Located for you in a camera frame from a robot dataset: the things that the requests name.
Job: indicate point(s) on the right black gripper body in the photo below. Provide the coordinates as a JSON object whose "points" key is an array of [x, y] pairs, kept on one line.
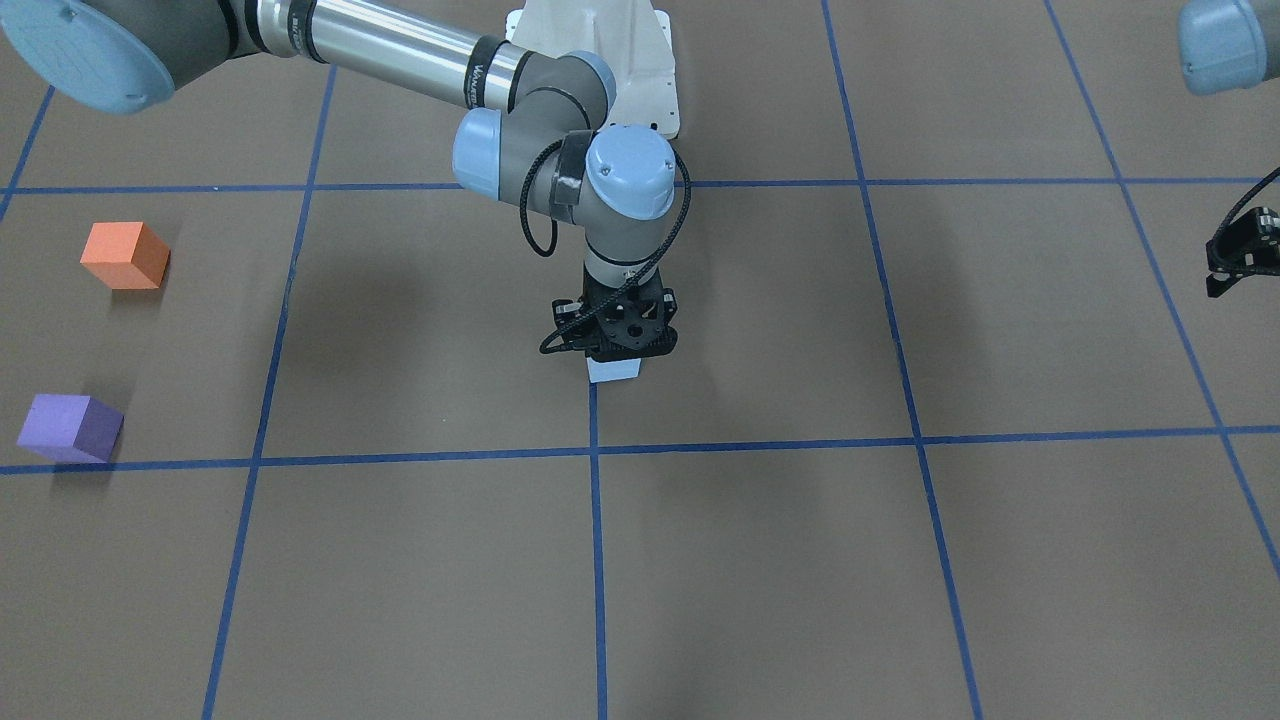
{"points": [[567, 311]]}

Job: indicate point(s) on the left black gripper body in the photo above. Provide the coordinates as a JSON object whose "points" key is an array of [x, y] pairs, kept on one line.
{"points": [[1237, 250]]}

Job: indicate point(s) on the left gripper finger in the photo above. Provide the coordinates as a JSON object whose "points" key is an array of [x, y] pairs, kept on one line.
{"points": [[1217, 284]]}

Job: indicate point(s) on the light blue foam block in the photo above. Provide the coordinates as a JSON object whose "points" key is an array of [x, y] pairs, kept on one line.
{"points": [[613, 371]]}

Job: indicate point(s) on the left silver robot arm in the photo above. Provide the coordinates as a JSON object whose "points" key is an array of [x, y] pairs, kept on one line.
{"points": [[1225, 45]]}

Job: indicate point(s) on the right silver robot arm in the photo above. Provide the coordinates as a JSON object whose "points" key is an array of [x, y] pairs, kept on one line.
{"points": [[163, 162]]}

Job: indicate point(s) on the orange foam block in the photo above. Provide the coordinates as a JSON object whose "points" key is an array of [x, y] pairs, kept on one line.
{"points": [[126, 256]]}

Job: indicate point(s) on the purple foam block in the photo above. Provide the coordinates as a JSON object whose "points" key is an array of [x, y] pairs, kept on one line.
{"points": [[71, 428]]}

